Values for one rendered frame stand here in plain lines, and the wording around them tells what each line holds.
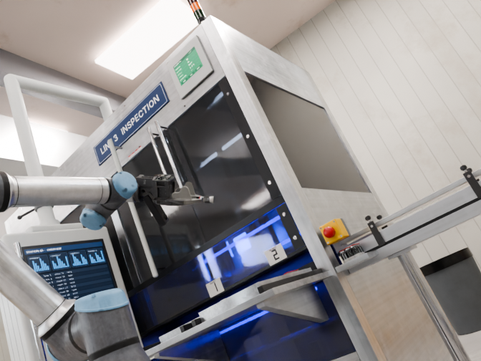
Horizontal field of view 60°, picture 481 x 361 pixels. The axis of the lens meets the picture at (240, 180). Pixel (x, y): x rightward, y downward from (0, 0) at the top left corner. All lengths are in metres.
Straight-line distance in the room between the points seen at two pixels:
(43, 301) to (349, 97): 5.01
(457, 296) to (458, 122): 2.00
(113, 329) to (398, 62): 5.14
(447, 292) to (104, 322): 3.90
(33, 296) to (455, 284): 3.96
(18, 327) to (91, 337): 0.93
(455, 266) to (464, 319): 0.49
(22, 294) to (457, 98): 5.03
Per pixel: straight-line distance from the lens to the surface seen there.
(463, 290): 4.58
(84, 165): 2.52
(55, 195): 1.14
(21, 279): 1.15
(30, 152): 2.36
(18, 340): 1.95
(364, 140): 5.53
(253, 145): 1.71
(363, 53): 5.88
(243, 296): 1.29
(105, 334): 1.02
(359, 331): 1.56
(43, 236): 2.07
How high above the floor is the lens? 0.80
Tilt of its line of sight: 19 degrees up
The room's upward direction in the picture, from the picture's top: 24 degrees counter-clockwise
